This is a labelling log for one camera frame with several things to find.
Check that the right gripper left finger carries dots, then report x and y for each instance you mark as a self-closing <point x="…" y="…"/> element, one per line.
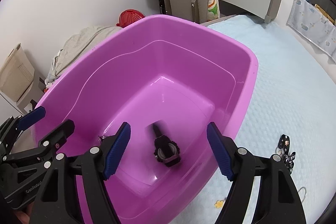
<point x="57" y="200"/>

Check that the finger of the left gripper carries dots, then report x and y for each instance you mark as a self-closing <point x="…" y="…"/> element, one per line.
<point x="31" y="118"/>
<point x="54" y="140"/>

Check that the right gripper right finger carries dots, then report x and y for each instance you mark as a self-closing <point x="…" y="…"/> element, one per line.
<point x="278" y="200"/>

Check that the black wrist watch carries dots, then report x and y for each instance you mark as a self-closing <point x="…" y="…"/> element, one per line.
<point x="166" y="150"/>

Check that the left hand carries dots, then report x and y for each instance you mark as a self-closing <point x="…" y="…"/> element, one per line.
<point x="24" y="217"/>

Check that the yellow charm pendant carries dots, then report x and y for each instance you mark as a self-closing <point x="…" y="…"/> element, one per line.
<point x="220" y="203"/>

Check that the grey clothes pile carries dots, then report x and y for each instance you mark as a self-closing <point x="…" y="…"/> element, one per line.
<point x="77" y="46"/>

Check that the light blue bed cover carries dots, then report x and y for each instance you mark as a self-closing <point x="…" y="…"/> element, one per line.
<point x="293" y="95"/>

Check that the purple plastic tub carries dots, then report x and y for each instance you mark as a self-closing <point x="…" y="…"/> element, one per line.
<point x="159" y="69"/>

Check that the red plastic basket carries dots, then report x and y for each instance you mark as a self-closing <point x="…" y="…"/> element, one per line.
<point x="129" y="17"/>

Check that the blue patterned bumper cloth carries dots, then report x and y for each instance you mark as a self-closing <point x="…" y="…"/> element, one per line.
<point x="310" y="23"/>

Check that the black patterned lanyard keychain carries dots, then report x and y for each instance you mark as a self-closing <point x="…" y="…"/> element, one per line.
<point x="283" y="150"/>

